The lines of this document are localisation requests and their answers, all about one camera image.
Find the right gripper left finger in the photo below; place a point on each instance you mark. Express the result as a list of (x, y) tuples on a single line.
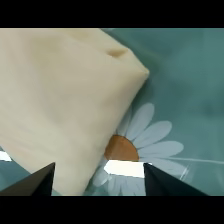
[(37, 183)]

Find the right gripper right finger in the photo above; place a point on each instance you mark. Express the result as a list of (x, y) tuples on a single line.
[(160, 183)]

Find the cream garment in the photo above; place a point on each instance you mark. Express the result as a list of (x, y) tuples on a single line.
[(60, 100)]

